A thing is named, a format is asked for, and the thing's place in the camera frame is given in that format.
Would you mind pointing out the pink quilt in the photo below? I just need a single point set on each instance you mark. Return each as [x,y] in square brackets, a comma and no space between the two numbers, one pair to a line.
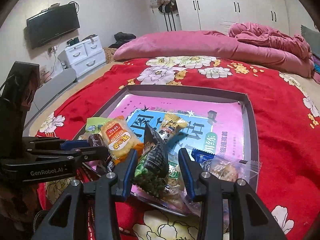
[245,42]

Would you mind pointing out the green milk snack packet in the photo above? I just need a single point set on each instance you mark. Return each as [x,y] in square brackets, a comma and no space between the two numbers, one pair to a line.
[94,124]

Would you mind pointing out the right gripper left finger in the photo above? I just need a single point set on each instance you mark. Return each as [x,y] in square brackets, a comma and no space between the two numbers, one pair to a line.
[125,172]

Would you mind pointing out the black clothes pile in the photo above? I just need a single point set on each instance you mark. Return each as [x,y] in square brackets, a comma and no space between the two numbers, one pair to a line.
[121,39]

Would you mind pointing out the blue oreo cookie packet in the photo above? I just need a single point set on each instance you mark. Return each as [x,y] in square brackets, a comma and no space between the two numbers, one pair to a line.
[200,156]

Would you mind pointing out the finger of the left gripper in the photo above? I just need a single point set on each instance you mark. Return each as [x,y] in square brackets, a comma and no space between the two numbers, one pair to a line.
[86,154]
[75,144]

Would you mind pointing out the black green pea packet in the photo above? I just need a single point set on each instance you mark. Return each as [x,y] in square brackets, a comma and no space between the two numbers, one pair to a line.
[153,165]

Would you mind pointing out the yellow cartoon snack packet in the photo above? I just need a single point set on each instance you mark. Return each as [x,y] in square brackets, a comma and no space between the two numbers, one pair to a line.
[170,126]

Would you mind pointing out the tan bed sheet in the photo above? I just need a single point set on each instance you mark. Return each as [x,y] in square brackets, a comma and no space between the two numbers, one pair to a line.
[310,86]

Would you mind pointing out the hanging bags on door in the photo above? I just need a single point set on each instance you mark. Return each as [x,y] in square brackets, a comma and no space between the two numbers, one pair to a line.
[164,6]

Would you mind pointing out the white wardrobe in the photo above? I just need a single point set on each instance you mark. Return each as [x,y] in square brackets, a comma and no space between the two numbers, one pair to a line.
[220,15]

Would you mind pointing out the white drawer cabinet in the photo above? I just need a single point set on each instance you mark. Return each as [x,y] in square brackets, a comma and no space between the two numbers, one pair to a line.
[84,56]

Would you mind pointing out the dark shallow box tray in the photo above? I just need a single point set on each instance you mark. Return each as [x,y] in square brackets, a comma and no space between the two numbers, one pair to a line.
[251,148]

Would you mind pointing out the clear meat floss packet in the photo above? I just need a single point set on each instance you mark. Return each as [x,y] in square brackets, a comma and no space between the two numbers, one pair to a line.
[172,197]

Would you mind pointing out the grey padded headboard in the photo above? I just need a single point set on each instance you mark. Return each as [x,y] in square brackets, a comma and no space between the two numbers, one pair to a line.
[313,39]

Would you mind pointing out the clear red candy packet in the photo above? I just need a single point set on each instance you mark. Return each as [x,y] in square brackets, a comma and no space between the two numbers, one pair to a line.
[231,169]

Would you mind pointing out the small dark candy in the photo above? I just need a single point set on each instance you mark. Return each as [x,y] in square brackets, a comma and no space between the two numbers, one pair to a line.
[96,140]

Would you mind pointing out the black wall television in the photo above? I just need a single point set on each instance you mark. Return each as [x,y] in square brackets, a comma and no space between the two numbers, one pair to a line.
[51,24]

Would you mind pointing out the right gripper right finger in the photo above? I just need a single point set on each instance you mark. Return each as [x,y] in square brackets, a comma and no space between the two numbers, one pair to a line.
[191,171]

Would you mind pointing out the red floral blanket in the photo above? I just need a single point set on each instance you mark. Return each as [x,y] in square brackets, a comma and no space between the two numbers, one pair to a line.
[287,123]

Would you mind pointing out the orange cracker packet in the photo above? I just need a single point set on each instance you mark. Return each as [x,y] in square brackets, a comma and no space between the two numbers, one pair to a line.
[120,139]

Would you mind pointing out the pink and blue book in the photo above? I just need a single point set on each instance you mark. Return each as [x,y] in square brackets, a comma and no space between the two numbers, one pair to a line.
[213,127]

